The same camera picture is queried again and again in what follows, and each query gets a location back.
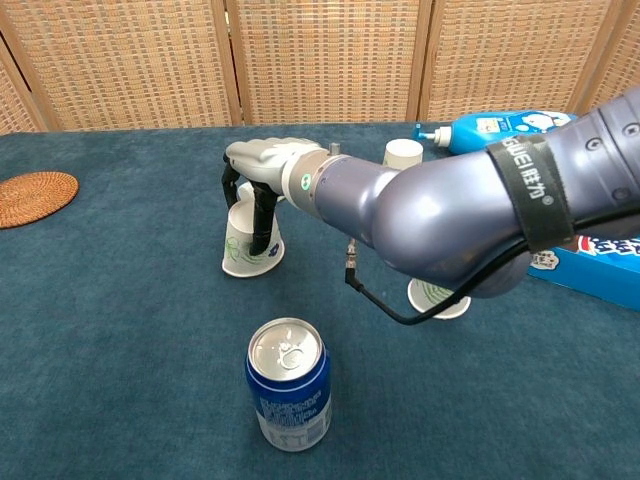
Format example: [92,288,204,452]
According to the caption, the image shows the blue aluminium drink can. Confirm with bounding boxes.
[244,317,333,454]

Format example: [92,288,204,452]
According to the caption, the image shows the round woven rattan coaster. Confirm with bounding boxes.
[0,171,80,230]

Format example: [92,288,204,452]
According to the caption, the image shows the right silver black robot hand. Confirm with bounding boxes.
[222,137,322,257]

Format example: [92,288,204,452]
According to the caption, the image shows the woven bamboo folding screen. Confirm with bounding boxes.
[0,0,640,134]

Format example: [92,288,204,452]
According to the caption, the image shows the blue chocolate cookie box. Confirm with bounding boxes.
[527,232,640,312]

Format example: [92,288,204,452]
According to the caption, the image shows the black velcro strap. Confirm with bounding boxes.
[487,133,576,254]

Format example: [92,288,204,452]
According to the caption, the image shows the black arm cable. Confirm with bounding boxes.
[342,202,640,326]

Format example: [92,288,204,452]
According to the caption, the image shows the white floral paper cup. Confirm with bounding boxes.
[382,139,425,169]
[221,202,286,279]
[407,278,473,320]

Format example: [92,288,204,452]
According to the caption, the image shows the blue pump lotion bottle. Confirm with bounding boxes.
[411,112,579,155]

